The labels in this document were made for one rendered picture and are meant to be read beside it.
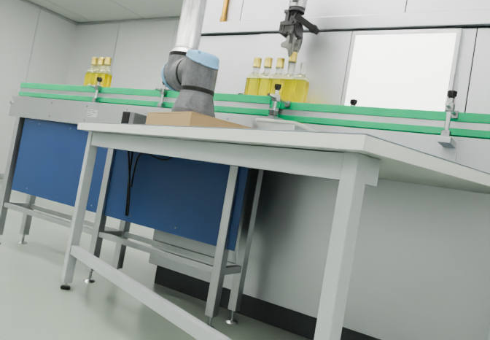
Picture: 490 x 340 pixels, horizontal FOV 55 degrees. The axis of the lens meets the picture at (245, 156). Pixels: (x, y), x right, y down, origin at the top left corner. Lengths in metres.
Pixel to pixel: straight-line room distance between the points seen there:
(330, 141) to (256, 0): 1.54
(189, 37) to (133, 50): 5.70
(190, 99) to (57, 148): 1.33
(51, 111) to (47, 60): 5.49
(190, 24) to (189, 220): 0.82
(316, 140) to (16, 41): 7.21
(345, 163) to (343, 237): 0.16
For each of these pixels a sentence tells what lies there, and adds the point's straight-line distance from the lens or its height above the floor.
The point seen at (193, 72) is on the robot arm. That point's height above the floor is 0.94.
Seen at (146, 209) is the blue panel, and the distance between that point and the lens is 2.21.
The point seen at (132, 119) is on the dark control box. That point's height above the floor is 0.80.
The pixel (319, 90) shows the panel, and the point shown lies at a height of 1.06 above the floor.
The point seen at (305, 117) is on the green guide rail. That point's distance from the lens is 1.90.
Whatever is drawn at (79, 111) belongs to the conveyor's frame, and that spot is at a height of 0.82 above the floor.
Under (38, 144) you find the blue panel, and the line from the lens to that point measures 2.90.
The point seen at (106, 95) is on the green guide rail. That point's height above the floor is 0.92.
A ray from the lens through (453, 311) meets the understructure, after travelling 1.92.
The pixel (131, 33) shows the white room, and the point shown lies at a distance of 7.59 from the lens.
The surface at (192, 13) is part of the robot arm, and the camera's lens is 1.78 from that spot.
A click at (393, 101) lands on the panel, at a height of 1.03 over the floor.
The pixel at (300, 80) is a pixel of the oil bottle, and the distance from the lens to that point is 1.97.
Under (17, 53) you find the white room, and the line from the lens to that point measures 8.02.
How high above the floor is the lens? 0.62
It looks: 3 degrees up
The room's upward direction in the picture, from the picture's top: 10 degrees clockwise
